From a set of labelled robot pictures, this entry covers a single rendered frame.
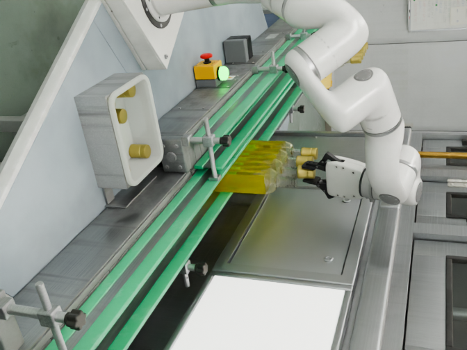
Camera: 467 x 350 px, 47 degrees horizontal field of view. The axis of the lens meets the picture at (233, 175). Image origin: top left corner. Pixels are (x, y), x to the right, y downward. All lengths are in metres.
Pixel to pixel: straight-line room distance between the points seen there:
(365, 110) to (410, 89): 6.42
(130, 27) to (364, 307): 0.83
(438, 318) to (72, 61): 0.94
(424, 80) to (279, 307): 6.41
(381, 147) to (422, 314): 0.37
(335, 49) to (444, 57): 6.30
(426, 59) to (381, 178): 6.21
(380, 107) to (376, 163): 0.14
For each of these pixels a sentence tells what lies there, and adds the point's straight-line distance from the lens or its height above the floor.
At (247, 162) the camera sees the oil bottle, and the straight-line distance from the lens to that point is 1.48.
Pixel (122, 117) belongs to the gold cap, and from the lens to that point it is 1.24.
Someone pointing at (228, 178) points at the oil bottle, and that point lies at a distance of 1.42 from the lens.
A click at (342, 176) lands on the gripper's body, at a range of 1.38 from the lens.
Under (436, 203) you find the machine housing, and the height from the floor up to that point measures 1.48.
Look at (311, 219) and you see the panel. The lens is 1.48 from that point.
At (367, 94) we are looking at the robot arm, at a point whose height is 1.35.
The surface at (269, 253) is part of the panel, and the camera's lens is 1.36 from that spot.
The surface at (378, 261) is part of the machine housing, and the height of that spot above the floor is 1.36.
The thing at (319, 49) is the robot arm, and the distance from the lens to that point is 1.07.
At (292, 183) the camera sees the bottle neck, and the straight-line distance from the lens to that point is 1.39.
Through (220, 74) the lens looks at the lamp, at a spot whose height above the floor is 0.84.
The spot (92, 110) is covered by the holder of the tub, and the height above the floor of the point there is 0.79.
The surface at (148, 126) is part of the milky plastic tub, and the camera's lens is 1.33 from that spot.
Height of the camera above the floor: 1.48
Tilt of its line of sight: 20 degrees down
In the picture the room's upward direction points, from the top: 92 degrees clockwise
